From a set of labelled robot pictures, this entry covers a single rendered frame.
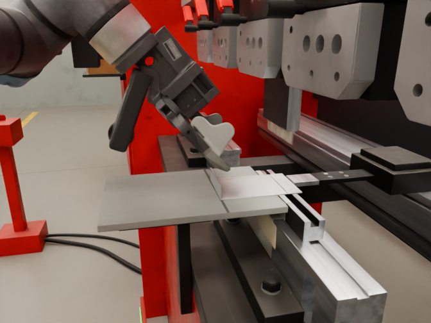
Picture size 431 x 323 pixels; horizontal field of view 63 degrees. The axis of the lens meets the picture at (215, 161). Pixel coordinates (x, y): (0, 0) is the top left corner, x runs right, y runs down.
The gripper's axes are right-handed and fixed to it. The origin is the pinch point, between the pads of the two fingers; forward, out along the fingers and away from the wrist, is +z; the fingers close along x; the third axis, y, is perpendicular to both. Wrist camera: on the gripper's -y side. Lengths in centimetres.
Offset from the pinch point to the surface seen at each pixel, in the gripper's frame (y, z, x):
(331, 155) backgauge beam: 20.2, 27.3, 21.2
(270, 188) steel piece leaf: 3.7, 8.9, -1.9
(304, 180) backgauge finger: 8.9, 12.9, -0.7
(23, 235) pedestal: -124, 18, 157
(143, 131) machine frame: -17, 5, 86
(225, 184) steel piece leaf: -1.4, 4.7, 1.2
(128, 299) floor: -84, 66, 101
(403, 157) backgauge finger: 24.3, 21.9, -1.6
